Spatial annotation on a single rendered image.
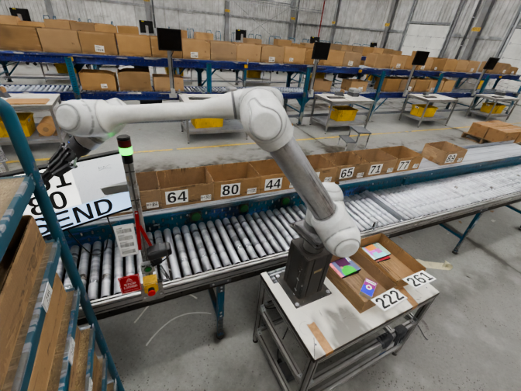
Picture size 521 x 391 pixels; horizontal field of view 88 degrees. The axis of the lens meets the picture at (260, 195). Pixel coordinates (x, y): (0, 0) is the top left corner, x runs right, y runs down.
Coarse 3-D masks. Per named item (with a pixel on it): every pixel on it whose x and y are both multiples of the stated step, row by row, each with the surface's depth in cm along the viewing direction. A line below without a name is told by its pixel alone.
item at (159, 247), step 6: (150, 246) 137; (156, 246) 137; (162, 246) 137; (168, 246) 138; (150, 252) 134; (156, 252) 135; (162, 252) 136; (168, 252) 138; (150, 258) 135; (156, 258) 136; (156, 264) 139
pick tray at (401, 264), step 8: (368, 240) 200; (376, 240) 205; (384, 240) 202; (360, 248) 187; (392, 248) 196; (400, 248) 190; (368, 256) 181; (392, 256) 195; (400, 256) 191; (408, 256) 186; (376, 264) 176; (384, 264) 187; (392, 264) 188; (400, 264) 189; (408, 264) 187; (416, 264) 181; (384, 272) 171; (392, 272) 181; (400, 272) 182; (408, 272) 183; (416, 272) 171; (392, 280) 166; (400, 280) 165
